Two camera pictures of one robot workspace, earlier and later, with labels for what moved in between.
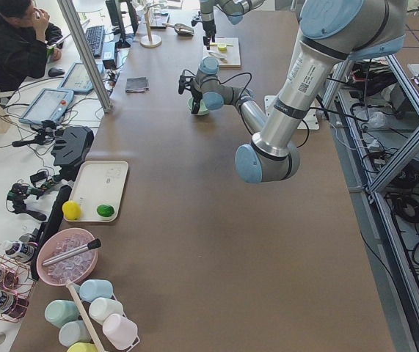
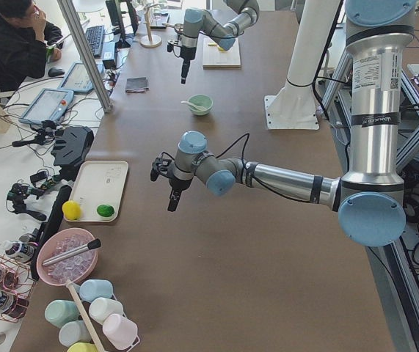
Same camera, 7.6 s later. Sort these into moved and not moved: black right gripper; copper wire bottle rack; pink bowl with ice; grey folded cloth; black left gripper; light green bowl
Moved: black right gripper; black left gripper
Not moved: grey folded cloth; copper wire bottle rack; pink bowl with ice; light green bowl
